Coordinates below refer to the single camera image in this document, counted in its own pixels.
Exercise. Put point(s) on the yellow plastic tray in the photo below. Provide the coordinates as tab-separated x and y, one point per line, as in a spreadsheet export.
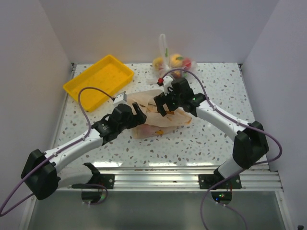
108	74

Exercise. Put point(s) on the orange banana print plastic bag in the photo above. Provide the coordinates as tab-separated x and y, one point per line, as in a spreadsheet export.
155	124

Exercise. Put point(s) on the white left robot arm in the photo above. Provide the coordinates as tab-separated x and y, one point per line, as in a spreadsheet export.
45	172

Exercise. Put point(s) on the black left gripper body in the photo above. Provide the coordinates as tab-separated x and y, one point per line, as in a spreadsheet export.
130	123

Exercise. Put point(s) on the clear plastic bag of fruit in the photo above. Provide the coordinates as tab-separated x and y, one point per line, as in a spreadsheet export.
167	61

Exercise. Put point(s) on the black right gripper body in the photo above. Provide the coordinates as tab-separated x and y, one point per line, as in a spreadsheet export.
173	101

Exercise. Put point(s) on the aluminium mounting rail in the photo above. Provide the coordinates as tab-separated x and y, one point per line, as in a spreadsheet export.
186	178

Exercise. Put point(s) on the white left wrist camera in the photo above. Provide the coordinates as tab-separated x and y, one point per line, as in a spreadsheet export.
120	99

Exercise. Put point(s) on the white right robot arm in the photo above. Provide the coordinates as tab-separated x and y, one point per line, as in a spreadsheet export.
250	143

